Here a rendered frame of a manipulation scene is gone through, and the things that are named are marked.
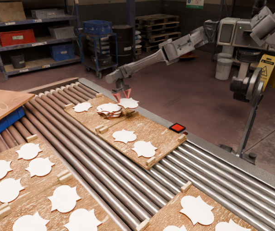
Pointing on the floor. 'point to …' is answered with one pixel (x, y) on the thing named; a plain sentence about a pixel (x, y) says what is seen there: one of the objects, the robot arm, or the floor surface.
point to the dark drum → (122, 44)
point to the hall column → (130, 5)
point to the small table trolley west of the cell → (96, 53)
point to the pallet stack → (152, 33)
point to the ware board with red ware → (188, 56)
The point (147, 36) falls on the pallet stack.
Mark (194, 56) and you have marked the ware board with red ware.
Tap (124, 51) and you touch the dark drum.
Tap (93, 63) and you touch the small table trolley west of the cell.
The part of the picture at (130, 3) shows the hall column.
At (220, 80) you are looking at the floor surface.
